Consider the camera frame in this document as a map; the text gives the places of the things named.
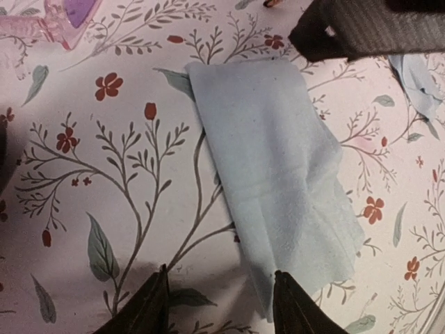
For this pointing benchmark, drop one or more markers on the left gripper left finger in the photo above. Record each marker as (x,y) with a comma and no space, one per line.
(147,311)

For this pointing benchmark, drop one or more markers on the light blue cleaning cloth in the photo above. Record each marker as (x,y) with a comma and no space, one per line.
(278,164)

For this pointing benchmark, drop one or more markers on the pink clear sunglasses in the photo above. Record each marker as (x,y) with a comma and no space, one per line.
(25,23)

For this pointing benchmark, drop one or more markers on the brown sunglasses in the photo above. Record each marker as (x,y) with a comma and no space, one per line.
(271,3)

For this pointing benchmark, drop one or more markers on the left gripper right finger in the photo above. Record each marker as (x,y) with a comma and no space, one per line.
(294,311)

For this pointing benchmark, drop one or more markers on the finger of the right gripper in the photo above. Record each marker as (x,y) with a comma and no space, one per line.
(356,29)

